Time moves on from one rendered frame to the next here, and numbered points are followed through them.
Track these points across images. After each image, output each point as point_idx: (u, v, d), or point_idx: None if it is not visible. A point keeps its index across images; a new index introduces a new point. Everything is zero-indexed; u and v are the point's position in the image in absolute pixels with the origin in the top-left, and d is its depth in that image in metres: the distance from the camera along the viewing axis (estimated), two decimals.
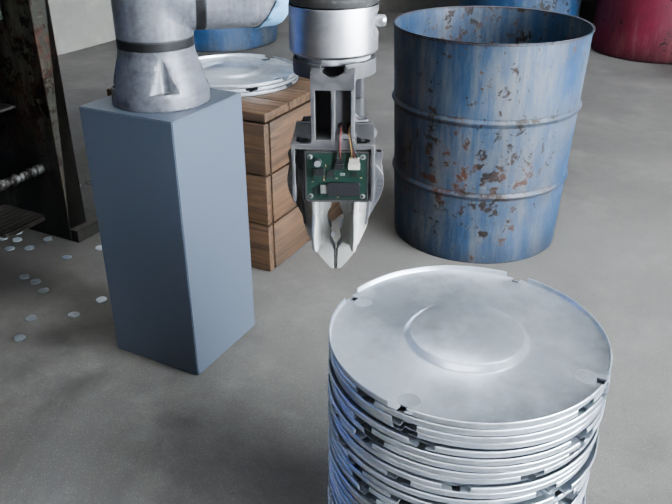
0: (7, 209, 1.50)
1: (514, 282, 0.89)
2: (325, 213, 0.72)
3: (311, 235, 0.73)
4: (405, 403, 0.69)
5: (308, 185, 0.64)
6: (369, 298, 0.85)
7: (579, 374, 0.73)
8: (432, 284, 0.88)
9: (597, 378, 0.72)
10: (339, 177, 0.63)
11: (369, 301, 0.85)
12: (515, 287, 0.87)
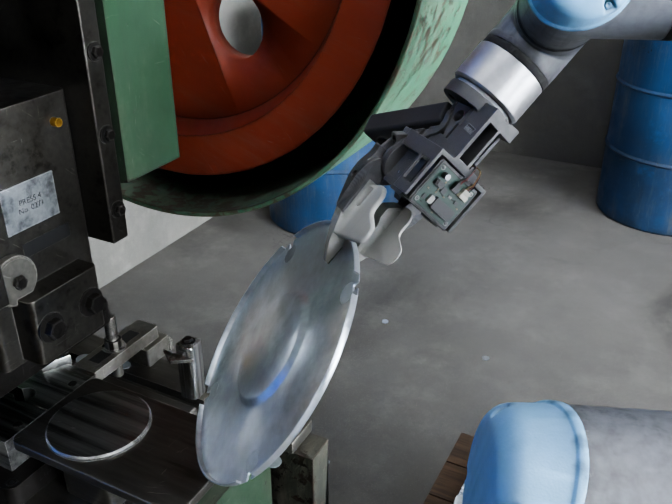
0: None
1: (250, 471, 0.68)
2: (363, 214, 0.73)
3: (338, 224, 0.72)
4: (291, 249, 0.86)
5: (423, 188, 0.67)
6: (344, 302, 0.68)
7: (216, 387, 0.85)
8: (307, 385, 0.67)
9: (209, 395, 0.86)
10: (445, 198, 0.68)
11: (342, 299, 0.69)
12: (249, 461, 0.69)
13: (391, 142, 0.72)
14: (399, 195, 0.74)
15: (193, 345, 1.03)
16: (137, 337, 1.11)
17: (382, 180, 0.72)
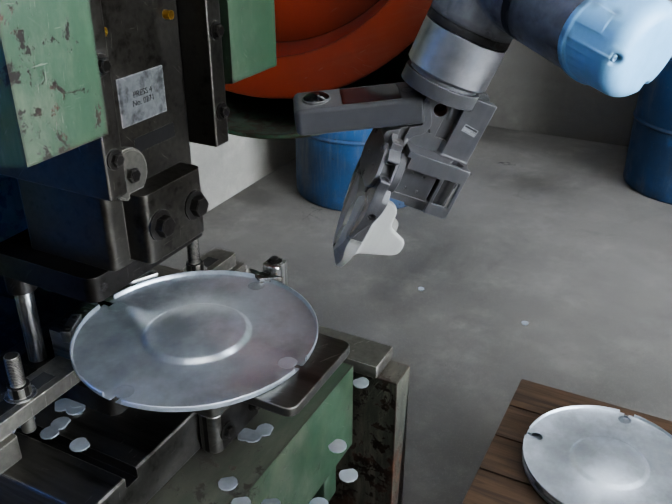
0: None
1: (117, 396, 0.79)
2: None
3: (358, 248, 0.72)
4: (258, 284, 1.00)
5: (446, 199, 0.70)
6: (281, 366, 0.83)
7: (121, 307, 0.95)
8: (211, 388, 0.80)
9: (109, 306, 0.95)
10: None
11: (281, 363, 0.84)
12: (121, 388, 0.80)
13: (383, 163, 0.66)
14: None
15: (280, 264, 1.02)
16: (217, 263, 1.11)
17: None
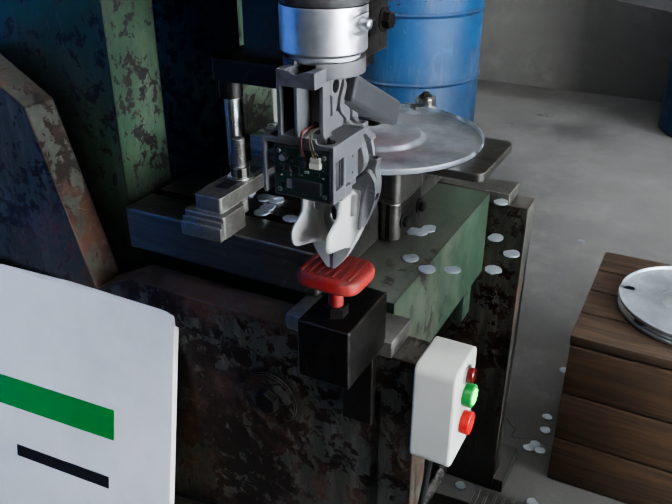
0: (490, 497, 1.27)
1: (472, 151, 0.99)
2: (322, 211, 0.72)
3: (309, 230, 0.74)
4: None
5: (278, 177, 0.65)
6: (419, 113, 1.14)
7: None
8: (451, 128, 1.08)
9: None
10: (304, 175, 0.64)
11: (414, 113, 1.14)
12: (462, 151, 0.99)
13: None
14: None
15: (431, 97, 1.17)
16: None
17: None
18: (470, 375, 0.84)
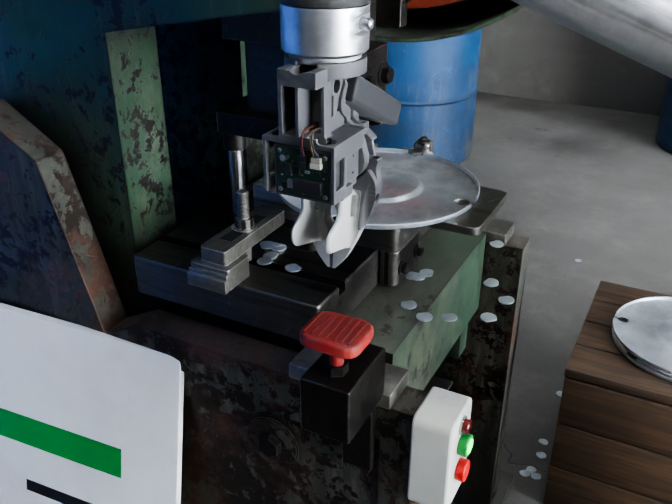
0: None
1: (413, 156, 1.19)
2: (322, 211, 0.72)
3: (309, 230, 0.74)
4: None
5: (278, 177, 0.65)
6: None
7: None
8: None
9: None
10: (304, 174, 0.64)
11: None
12: (414, 159, 1.17)
13: None
14: None
15: (429, 143, 1.21)
16: None
17: None
18: (465, 427, 0.87)
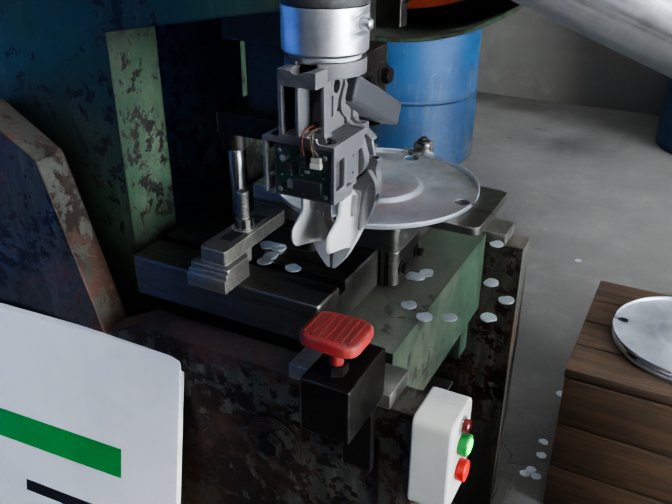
0: None
1: None
2: (322, 211, 0.72)
3: (309, 230, 0.74)
4: None
5: (278, 177, 0.65)
6: None
7: None
8: None
9: None
10: (304, 174, 0.64)
11: None
12: None
13: None
14: None
15: (429, 143, 1.21)
16: None
17: None
18: (465, 427, 0.87)
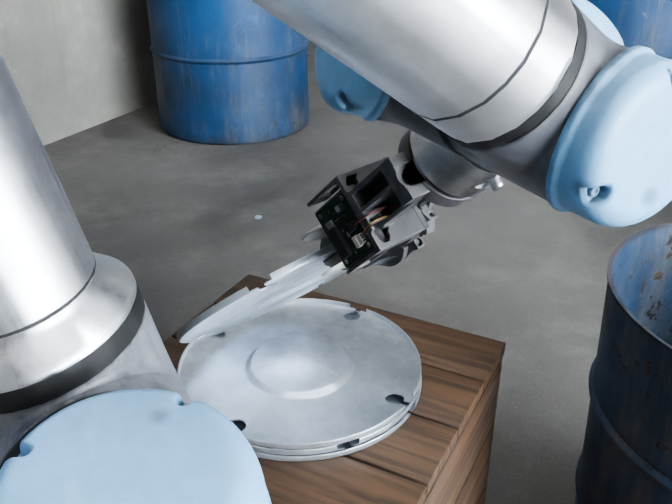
0: None
1: None
2: None
3: None
4: None
5: (324, 210, 0.63)
6: None
7: None
8: (255, 313, 0.94)
9: None
10: (344, 233, 0.62)
11: None
12: None
13: None
14: None
15: None
16: None
17: None
18: None
